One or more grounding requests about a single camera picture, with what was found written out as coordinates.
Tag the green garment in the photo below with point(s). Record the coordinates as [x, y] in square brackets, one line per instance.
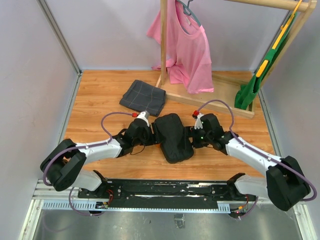
[248, 92]

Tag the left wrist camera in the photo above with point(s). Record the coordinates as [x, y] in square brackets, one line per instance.
[144, 115]

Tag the black plastic tool case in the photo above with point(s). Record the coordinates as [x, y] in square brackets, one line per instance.
[174, 143]

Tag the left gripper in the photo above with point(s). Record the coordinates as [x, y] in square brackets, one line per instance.
[154, 138]

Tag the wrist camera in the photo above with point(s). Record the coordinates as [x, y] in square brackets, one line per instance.
[198, 122]
[144, 115]

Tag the grey folded cloth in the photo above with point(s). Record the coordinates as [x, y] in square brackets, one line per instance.
[142, 96]

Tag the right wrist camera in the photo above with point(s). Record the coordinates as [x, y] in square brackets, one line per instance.
[198, 122]

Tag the wooden clothes rack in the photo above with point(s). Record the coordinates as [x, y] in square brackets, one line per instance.
[228, 82]

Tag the yellow clothes hanger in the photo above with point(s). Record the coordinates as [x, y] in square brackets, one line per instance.
[276, 45]

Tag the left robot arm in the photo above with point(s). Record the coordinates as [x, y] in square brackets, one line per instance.
[63, 167]

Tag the pink t-shirt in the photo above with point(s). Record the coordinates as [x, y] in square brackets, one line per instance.
[187, 48]

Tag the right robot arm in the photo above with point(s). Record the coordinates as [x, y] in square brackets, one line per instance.
[283, 181]

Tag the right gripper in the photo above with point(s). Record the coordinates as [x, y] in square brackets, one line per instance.
[195, 144]

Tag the teal clothes hanger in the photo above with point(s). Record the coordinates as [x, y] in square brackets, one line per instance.
[191, 15]

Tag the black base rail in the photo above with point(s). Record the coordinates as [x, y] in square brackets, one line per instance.
[165, 195]

